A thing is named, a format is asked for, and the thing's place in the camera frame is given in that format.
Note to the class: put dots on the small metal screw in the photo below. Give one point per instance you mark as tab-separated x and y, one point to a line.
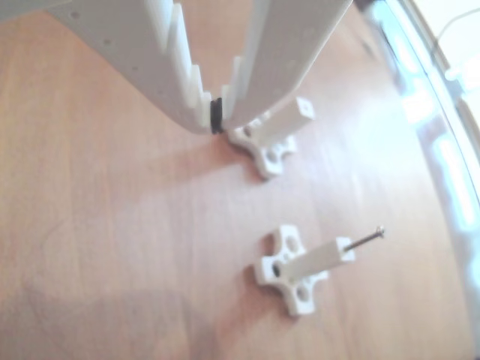
365	239

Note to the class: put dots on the white cross-base post stand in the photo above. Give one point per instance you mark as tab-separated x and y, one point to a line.
315	258
288	116

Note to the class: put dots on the white window frame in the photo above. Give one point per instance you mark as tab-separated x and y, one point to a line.
412	67

